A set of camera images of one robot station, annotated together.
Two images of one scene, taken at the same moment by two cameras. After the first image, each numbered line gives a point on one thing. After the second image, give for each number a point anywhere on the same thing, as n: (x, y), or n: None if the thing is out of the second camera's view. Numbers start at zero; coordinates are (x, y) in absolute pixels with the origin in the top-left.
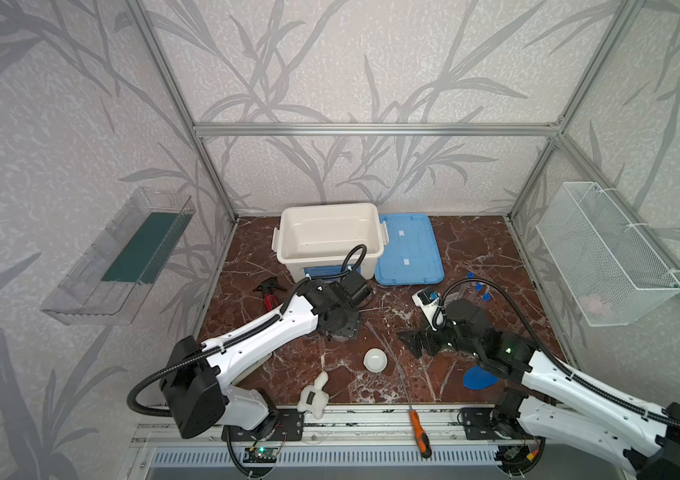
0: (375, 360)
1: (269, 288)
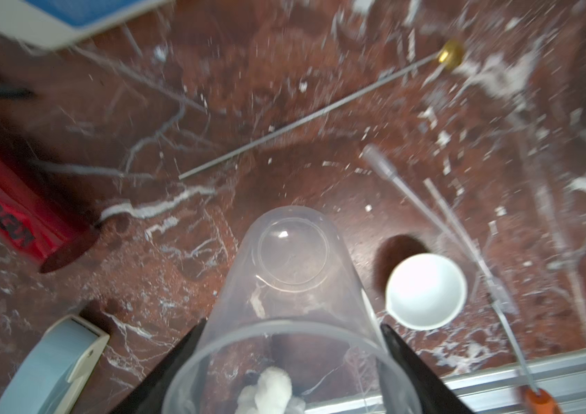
0: (427, 291)
1: (32, 211)
